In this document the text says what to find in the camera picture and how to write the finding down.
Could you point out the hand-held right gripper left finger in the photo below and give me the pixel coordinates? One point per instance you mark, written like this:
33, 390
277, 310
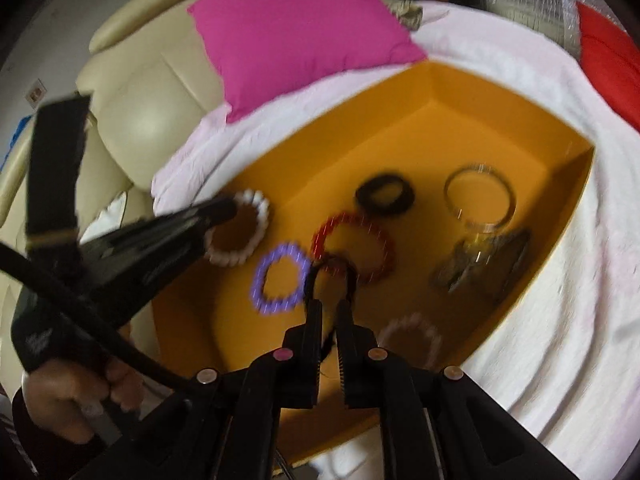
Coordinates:
313, 320

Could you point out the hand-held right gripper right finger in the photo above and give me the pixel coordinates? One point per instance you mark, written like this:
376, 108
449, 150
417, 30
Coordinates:
345, 322

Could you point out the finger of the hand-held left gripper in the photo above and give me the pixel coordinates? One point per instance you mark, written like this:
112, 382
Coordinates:
200, 215

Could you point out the thin black loop band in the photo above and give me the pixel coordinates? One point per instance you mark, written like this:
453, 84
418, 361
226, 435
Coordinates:
312, 276

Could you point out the clear plastic bangle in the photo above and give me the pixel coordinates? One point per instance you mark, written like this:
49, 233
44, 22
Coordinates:
450, 201

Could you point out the orange cardboard box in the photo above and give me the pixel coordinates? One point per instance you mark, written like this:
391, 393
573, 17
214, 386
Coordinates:
425, 125

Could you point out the person's left hand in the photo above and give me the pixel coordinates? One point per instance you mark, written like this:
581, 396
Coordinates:
65, 395

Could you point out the beige leather sofa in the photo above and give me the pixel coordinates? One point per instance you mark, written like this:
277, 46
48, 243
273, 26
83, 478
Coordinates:
150, 110

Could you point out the pink cushion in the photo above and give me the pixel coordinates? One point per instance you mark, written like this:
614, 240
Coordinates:
300, 30

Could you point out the white blanket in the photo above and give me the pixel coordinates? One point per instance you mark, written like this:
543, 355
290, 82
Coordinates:
575, 310

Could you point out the patterned grey cushion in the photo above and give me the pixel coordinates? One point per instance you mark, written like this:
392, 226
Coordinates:
407, 14

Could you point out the red cushion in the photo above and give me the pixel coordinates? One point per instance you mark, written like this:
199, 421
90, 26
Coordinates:
612, 65

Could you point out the wall socket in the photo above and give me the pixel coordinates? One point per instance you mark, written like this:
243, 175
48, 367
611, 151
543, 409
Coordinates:
35, 92

